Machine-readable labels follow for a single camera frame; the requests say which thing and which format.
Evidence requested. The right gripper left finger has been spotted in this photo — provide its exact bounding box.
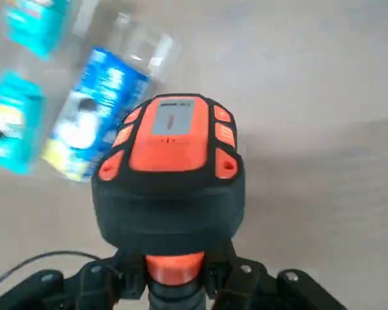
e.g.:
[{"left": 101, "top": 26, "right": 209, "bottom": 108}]
[{"left": 0, "top": 251, "right": 148, "bottom": 310}]

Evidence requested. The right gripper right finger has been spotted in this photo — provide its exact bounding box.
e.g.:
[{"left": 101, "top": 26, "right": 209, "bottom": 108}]
[{"left": 202, "top": 240, "right": 347, "bottom": 310}]

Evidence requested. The orange black barcode scanner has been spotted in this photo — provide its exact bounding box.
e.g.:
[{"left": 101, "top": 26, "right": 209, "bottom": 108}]
[{"left": 90, "top": 93, "right": 246, "bottom": 310}]

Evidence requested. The teal snack packet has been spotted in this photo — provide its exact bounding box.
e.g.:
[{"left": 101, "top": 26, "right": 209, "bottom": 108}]
[
  {"left": 0, "top": 70, "right": 46, "bottom": 175},
  {"left": 3, "top": 0, "right": 74, "bottom": 62}
]

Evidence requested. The clear acrylic tiered shelf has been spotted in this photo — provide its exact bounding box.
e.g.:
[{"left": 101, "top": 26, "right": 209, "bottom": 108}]
[{"left": 0, "top": 0, "right": 184, "bottom": 185}]

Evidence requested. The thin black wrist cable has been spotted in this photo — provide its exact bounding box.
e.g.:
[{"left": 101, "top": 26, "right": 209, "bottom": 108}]
[{"left": 0, "top": 251, "right": 100, "bottom": 290}]

